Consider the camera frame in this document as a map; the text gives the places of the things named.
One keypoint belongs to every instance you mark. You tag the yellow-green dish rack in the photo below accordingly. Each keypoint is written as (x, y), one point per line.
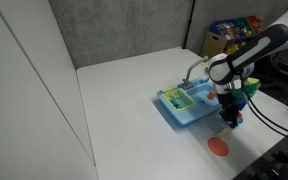
(184, 103)

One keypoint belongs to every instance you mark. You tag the small orange toy cup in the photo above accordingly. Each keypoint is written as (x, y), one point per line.
(211, 95)

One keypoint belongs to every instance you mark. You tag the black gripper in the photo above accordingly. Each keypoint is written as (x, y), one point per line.
(229, 105)

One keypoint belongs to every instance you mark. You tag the blue toy sink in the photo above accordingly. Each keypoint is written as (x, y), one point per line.
(187, 115)

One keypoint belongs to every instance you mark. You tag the cream detergent bottle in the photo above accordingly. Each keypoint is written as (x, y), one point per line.
(224, 131)

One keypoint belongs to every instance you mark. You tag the grey toy faucet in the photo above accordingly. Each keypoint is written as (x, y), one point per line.
(190, 70)

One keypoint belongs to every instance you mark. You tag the flat orange toy plate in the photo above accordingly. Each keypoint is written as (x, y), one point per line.
(218, 146)

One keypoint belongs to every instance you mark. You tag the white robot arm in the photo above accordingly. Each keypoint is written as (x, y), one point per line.
(247, 53)

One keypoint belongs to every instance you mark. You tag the lime green block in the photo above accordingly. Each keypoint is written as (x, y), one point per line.
(254, 82)

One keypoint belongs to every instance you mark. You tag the shelf of colourful toys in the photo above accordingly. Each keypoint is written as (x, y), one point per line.
(234, 31)

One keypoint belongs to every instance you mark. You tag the teal toy cup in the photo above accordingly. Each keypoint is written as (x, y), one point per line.
(174, 102)

